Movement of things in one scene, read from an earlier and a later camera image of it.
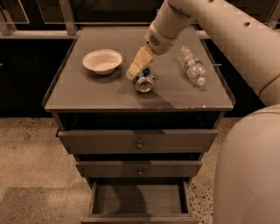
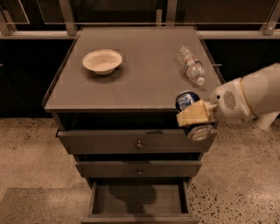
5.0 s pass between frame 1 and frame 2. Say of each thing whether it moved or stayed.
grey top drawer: stayed
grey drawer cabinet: stayed
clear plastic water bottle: stayed
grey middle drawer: stayed
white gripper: moved
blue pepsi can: moved
